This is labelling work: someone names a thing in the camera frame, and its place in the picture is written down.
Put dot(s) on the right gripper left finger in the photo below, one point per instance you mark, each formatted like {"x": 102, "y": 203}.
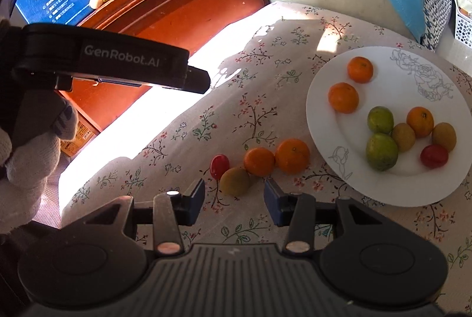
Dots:
{"x": 173, "y": 209}

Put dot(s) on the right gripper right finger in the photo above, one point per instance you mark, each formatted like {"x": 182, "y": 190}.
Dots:
{"x": 295, "y": 211}

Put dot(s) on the orange tangerine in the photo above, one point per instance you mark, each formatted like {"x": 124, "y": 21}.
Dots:
{"x": 292, "y": 156}
{"x": 259, "y": 162}
{"x": 343, "y": 98}

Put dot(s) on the green lime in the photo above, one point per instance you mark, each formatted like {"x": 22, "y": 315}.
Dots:
{"x": 382, "y": 152}
{"x": 380, "y": 120}

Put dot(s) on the white gloved left hand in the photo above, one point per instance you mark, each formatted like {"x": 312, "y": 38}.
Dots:
{"x": 32, "y": 153}

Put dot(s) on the yellow small fruit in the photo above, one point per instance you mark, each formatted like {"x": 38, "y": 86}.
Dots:
{"x": 235, "y": 182}

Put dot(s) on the pale yellow lemon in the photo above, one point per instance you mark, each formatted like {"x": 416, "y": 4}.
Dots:
{"x": 95, "y": 4}

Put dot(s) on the yellow carton on floor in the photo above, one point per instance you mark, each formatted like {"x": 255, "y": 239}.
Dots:
{"x": 85, "y": 132}

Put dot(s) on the floral tablecloth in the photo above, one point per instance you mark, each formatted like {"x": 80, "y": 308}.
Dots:
{"x": 261, "y": 69}

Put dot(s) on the yellow-brown small fruit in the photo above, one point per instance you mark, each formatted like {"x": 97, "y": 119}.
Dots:
{"x": 404, "y": 137}

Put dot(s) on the red cherry tomato on plate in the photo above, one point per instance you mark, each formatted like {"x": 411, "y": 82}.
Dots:
{"x": 434, "y": 156}

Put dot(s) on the red wooden cabinet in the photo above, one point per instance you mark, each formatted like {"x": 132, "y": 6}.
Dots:
{"x": 188, "y": 24}

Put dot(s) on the orange tangerine far plate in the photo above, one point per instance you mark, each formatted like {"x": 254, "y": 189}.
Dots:
{"x": 360, "y": 70}

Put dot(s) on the orange tangerine plate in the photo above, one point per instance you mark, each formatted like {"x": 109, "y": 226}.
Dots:
{"x": 421, "y": 120}
{"x": 360, "y": 70}

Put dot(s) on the orange tangerine plate right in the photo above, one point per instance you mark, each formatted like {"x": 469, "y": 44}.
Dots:
{"x": 421, "y": 120}

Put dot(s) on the yellow-brown fruit far right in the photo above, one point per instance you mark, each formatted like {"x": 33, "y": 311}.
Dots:
{"x": 444, "y": 135}

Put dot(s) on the white floral plate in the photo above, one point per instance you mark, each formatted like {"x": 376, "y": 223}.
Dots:
{"x": 401, "y": 81}

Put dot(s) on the white plastic basket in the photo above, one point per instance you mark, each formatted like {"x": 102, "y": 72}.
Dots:
{"x": 462, "y": 26}

